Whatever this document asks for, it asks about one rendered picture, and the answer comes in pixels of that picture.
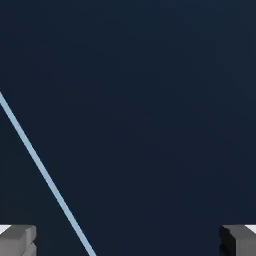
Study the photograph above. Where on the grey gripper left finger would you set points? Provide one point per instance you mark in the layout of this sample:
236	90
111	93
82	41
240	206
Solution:
18	241

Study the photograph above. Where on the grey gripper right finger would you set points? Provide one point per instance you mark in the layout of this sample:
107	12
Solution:
240	242

